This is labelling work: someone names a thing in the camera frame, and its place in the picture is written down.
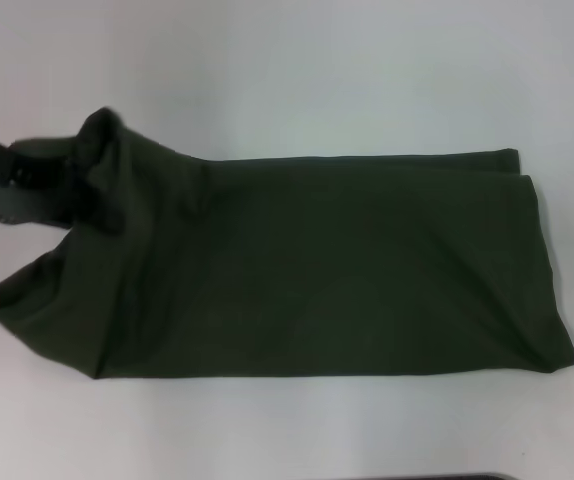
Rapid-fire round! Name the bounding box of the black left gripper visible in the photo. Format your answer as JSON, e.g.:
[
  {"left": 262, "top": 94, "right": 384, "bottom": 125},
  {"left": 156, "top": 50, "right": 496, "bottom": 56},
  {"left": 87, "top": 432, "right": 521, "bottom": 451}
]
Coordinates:
[{"left": 0, "top": 127, "right": 127, "bottom": 235}]

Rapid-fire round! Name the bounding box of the dark green FREE t-shirt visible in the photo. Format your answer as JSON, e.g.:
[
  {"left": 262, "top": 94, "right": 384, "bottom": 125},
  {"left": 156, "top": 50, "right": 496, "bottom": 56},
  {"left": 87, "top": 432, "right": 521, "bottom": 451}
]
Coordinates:
[{"left": 0, "top": 104, "right": 574, "bottom": 383}]

